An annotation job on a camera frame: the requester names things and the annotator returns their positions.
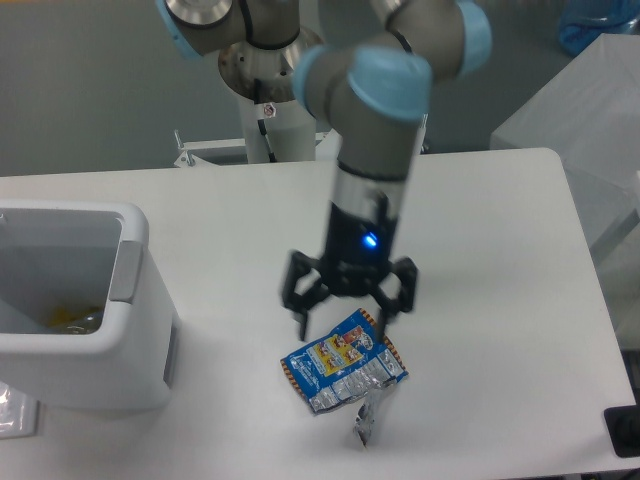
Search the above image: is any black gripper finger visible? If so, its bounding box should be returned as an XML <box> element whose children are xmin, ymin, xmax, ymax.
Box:
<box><xmin>280</xmin><ymin>250</ymin><xmax>331</xmax><ymax>341</ymax></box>
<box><xmin>370</xmin><ymin>257</ymin><xmax>418</xmax><ymax>337</ymax></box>

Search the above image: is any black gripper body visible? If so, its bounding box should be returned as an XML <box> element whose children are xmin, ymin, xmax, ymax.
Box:
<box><xmin>318</xmin><ymin>199</ymin><xmax>398</xmax><ymax>300</ymax></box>

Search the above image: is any blue foil snack wrapper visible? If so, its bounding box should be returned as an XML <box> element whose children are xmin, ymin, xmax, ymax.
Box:
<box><xmin>280</xmin><ymin>309</ymin><xmax>408</xmax><ymax>446</ymax></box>

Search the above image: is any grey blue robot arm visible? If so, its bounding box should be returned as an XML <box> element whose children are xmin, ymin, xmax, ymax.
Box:
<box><xmin>281</xmin><ymin>1</ymin><xmax>492</xmax><ymax>328</ymax></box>

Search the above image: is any white trash can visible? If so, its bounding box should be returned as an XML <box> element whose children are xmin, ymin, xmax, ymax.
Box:
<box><xmin>1</xmin><ymin>199</ymin><xmax>180</xmax><ymax>410</ymax></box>

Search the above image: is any yellow trash inside bin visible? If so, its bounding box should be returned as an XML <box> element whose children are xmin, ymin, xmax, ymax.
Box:
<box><xmin>46</xmin><ymin>307</ymin><xmax>104</xmax><ymax>335</ymax></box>

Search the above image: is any translucent white box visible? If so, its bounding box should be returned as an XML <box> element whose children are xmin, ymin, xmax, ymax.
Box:
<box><xmin>490</xmin><ymin>34</ymin><xmax>639</xmax><ymax>351</ymax></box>

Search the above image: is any black device at table edge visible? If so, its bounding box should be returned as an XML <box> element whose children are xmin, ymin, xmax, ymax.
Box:
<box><xmin>604</xmin><ymin>405</ymin><xmax>639</xmax><ymax>458</ymax></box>

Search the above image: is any blue water jug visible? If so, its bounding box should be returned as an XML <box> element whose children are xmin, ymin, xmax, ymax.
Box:
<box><xmin>557</xmin><ymin>1</ymin><xmax>639</xmax><ymax>57</ymax></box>

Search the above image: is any clear plastic item under bin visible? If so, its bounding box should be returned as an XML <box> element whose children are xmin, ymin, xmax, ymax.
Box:
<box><xmin>0</xmin><ymin>382</ymin><xmax>39</xmax><ymax>440</ymax></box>

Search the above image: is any white pedestal base frame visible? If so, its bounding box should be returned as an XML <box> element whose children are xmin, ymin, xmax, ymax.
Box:
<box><xmin>172</xmin><ymin>112</ymin><xmax>430</xmax><ymax>169</ymax></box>

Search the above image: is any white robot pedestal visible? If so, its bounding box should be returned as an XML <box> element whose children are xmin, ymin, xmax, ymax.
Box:
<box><xmin>218</xmin><ymin>27</ymin><xmax>322</xmax><ymax>163</ymax></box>

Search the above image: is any black cable on pedestal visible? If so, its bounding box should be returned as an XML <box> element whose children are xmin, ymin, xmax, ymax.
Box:
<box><xmin>252</xmin><ymin>78</ymin><xmax>278</xmax><ymax>164</ymax></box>

